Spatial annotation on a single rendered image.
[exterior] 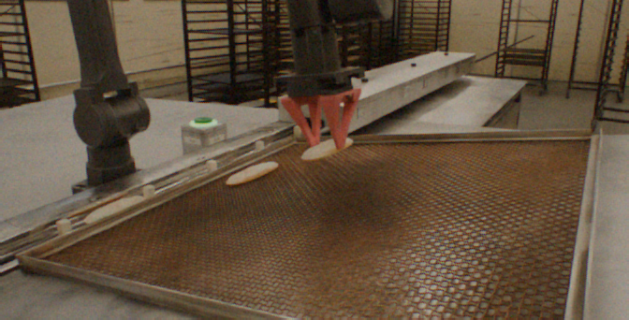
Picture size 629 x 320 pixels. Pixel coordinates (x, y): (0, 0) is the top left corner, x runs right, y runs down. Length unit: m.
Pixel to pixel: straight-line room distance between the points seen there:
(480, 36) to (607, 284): 7.34
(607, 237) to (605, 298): 0.09
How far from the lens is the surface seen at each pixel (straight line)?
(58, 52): 5.77
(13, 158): 1.20
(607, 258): 0.40
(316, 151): 0.59
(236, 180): 0.67
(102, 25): 0.85
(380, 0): 0.55
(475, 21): 7.66
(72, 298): 0.46
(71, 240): 0.60
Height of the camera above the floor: 1.15
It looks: 17 degrees down
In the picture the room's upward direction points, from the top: straight up
